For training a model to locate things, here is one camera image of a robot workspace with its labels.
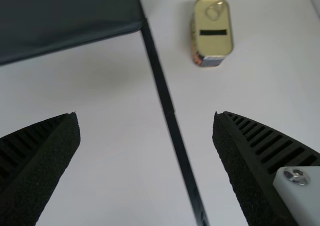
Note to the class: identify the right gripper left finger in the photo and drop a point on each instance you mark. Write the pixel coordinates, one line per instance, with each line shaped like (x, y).
(37, 168)

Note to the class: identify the black strip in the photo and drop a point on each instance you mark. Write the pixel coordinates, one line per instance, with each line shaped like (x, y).
(172, 125)

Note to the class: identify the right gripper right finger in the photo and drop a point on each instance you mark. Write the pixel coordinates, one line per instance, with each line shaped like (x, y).
(252, 166)

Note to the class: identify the gold rectangular tin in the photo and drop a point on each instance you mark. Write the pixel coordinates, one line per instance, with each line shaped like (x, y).
(212, 43)

